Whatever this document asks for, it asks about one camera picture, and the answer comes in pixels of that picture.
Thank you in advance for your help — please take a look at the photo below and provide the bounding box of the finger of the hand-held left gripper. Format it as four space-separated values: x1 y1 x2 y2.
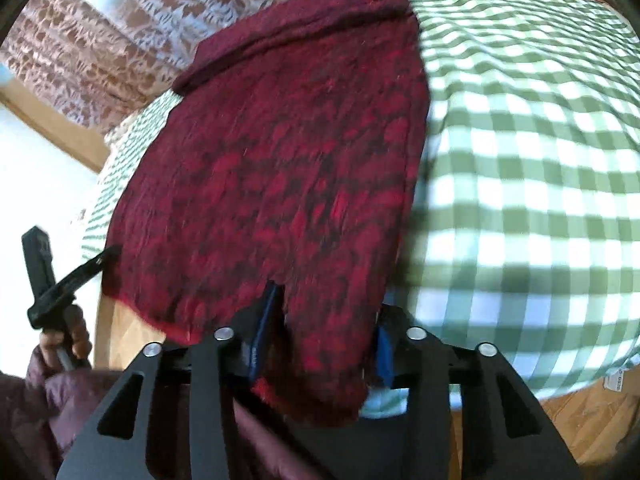
21 226 57 307
50 244 122 304

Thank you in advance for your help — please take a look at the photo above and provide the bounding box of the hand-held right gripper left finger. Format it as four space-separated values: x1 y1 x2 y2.
57 282 287 480

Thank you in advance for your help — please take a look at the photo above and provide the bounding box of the brown floral curtain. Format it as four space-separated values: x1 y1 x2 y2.
0 0 596 136

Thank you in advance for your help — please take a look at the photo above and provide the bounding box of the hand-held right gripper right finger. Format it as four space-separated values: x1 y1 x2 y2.
375 307 583 480

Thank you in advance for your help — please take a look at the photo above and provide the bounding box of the green checked bed sheet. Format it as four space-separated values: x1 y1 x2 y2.
80 0 640 421

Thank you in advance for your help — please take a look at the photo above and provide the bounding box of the person's left hand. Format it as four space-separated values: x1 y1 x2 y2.
39 305 93 368

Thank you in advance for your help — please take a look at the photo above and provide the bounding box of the wooden door frame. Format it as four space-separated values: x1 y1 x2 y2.
0 80 112 173

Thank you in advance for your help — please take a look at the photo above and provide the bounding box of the dark red patterned garment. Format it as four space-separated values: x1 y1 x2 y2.
100 0 432 428

